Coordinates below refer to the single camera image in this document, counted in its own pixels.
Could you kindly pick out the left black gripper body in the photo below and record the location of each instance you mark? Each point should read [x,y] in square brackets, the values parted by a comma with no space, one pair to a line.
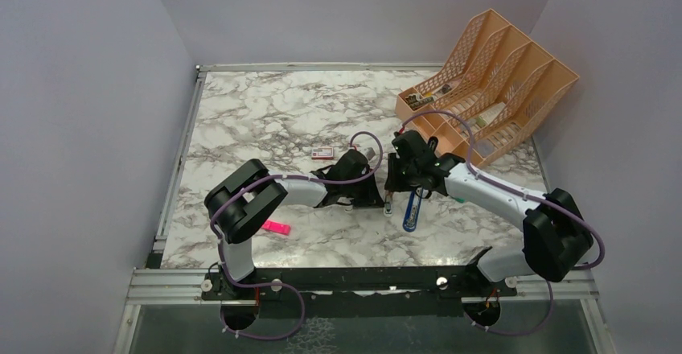
[360,193]

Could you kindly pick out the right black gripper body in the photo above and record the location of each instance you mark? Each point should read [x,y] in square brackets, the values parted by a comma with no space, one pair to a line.
[401,177]

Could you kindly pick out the red white staple box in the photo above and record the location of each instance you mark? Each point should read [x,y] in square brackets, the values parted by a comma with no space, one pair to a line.
[322,153]

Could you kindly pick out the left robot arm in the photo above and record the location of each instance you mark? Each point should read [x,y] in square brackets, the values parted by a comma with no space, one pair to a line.
[241,204]

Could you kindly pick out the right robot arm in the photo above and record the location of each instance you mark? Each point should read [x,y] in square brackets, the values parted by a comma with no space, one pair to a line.
[554,240]

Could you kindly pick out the orange mesh file organizer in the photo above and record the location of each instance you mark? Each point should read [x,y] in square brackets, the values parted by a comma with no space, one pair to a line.
[495,89]

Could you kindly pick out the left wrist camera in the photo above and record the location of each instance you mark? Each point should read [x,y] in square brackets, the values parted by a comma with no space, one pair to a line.
[369,153]

